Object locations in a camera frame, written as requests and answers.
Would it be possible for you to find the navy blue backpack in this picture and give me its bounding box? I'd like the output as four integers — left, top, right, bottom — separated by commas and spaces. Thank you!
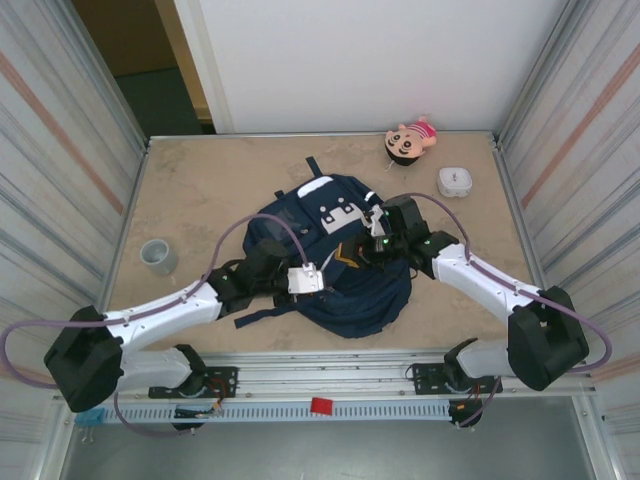
234, 156, 414, 341

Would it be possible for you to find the small white box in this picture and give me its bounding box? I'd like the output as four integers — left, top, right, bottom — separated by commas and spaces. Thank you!
436, 167, 475, 200

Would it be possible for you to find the pink plush doll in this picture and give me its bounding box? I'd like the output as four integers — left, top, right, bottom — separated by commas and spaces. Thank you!
383, 114, 438, 166

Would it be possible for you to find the blue clip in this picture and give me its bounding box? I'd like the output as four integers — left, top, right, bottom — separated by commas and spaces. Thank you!
74, 407, 106, 427

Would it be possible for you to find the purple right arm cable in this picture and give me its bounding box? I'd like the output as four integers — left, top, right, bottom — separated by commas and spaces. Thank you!
399, 192, 614, 429

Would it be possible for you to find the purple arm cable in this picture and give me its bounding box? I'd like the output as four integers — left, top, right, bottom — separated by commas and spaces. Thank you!
399, 192, 614, 429
0, 213, 310, 437

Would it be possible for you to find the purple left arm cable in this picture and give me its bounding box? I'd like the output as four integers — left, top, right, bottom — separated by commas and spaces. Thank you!
0, 213, 310, 437

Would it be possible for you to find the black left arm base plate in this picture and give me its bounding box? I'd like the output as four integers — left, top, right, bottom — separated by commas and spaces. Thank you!
149, 366, 239, 400

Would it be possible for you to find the aluminium rail frame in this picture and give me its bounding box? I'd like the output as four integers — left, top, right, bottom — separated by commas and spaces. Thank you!
122, 349, 599, 401

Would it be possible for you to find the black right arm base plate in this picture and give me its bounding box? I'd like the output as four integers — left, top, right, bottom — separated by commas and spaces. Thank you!
409, 360, 504, 396

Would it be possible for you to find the slotted metal cable tray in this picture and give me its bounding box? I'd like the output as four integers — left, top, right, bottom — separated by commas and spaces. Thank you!
102, 402, 454, 426

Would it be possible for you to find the white door frame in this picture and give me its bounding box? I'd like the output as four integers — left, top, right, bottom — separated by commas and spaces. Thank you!
152, 0, 236, 136

